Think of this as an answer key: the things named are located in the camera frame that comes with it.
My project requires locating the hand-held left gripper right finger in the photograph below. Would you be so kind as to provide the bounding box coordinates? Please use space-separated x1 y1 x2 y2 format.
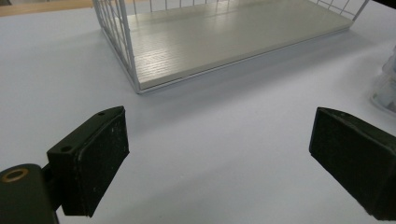
308 106 396 222

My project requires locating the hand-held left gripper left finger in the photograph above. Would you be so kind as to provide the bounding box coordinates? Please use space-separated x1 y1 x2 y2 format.
46 105 131 218

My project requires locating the clear plastic container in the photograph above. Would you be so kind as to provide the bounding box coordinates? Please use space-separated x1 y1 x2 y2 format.
369 46 396 117

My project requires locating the white wire basket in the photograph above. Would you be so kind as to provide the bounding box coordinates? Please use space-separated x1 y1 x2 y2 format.
92 0 371 95

